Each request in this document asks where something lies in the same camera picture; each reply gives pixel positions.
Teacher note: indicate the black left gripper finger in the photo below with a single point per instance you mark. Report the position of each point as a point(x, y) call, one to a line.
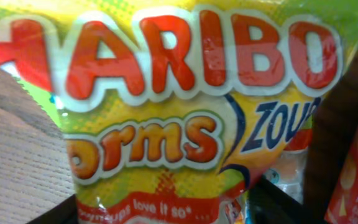
point(64, 213)

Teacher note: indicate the Haribo worms candy bag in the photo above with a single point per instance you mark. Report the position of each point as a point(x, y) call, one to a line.
point(172, 110)

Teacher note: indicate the black open gift box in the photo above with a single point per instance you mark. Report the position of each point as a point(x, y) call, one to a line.
point(334, 127)

